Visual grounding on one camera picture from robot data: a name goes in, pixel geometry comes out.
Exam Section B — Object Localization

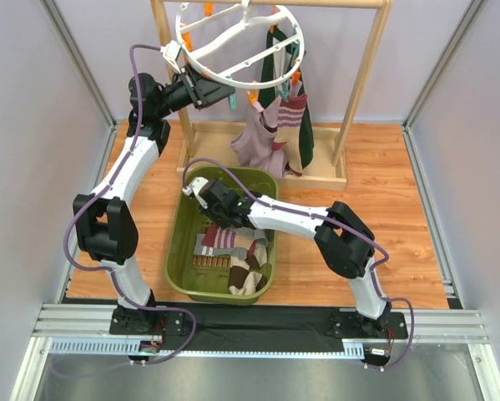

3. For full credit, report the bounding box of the white round clip hanger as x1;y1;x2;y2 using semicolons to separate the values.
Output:
174;1;306;89

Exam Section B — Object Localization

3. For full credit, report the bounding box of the green plastic basket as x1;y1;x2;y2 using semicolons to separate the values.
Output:
165;166;279;306

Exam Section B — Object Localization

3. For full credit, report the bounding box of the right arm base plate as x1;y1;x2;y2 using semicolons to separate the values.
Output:
329;308;409;339

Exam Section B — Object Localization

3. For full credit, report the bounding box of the white sock on hanger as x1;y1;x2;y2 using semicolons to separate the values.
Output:
272;48;286;79

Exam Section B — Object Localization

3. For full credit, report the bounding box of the grey striped sock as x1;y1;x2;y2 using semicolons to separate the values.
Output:
193;234;248;261

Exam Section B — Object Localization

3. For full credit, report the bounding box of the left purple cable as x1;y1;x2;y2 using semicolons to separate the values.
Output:
48;43;198;380

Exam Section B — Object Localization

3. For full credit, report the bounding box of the maroon purple striped sock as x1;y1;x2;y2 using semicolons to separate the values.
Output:
272;94;307;176

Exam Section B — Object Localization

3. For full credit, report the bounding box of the orange clothes clip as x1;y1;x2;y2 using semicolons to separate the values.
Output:
246;89;258;105

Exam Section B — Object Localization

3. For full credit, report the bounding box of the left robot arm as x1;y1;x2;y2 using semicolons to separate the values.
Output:
72;65;235;332

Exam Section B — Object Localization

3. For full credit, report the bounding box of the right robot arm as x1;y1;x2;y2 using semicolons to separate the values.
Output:
187;177;391;332

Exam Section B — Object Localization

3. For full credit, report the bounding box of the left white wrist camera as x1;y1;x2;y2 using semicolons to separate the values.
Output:
159;39;186;74

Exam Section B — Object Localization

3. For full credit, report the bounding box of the brown beige patterned sock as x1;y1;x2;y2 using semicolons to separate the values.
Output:
228;243;268;296

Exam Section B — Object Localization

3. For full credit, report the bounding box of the wooden drying rack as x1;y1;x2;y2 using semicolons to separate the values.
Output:
151;1;392;190

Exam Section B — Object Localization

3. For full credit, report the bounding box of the teal clothes clip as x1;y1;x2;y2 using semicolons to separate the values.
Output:
228;93;237;111

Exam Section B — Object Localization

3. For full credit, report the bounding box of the pink sock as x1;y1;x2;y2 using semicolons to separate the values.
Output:
230;97;287;180

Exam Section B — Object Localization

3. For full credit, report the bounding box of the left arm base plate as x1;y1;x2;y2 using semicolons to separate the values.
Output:
109;306;193;336

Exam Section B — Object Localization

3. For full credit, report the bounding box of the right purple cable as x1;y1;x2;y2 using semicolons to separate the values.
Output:
181;157;416;373

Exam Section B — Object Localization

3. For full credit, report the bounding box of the purple cable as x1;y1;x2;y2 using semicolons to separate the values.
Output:
48;43;198;380
181;157;416;373

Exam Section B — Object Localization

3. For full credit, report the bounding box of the aluminium frame rail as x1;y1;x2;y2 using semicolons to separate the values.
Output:
12;299;500;400

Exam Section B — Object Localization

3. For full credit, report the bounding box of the dark green sock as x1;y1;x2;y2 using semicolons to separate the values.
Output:
258;28;314;169

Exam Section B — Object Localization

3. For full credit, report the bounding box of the black cloth strip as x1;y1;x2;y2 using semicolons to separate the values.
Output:
180;303;344;353

